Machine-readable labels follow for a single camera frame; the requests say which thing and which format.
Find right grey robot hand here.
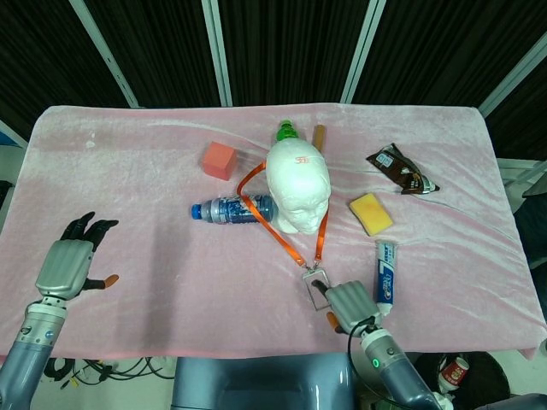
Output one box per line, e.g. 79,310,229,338
311,279,384,335

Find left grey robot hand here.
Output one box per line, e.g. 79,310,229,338
34,212,120,300

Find clear plastic badge holder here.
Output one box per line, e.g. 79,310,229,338
301,266,332,313

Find orange lanyard strap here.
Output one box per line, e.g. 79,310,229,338
237,161,330,270

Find white foam mannequin head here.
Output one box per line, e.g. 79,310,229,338
265,140,331,235

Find blue white toothpaste tube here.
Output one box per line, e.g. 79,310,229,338
373,239,398,317

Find yellow sponge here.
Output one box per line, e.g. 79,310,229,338
348,192,395,236

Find pink plush table cloth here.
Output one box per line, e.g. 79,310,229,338
0,103,547,362

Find grey-blue robot torso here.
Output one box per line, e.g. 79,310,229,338
170,352,356,410

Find red paper cup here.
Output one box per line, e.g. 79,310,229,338
439,357,470,393

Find brown snack packet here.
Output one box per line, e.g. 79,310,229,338
365,143,442,196

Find black waste bag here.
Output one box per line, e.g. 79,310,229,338
412,352,512,410

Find blue plastic drink bottle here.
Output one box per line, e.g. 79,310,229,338
191,193,279,225

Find green capped bottle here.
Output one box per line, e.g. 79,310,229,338
275,120,300,143

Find red foam cube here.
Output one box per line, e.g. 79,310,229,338
201,142,238,180

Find black curtain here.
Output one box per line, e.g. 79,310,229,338
0,0,547,161

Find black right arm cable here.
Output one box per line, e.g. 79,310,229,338
346,318,398,405

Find black floor cables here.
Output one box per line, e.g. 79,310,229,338
44,356,176,385

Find white frame pole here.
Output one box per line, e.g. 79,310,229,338
340,0,388,104
70,0,140,108
478,33,547,116
203,0,234,107

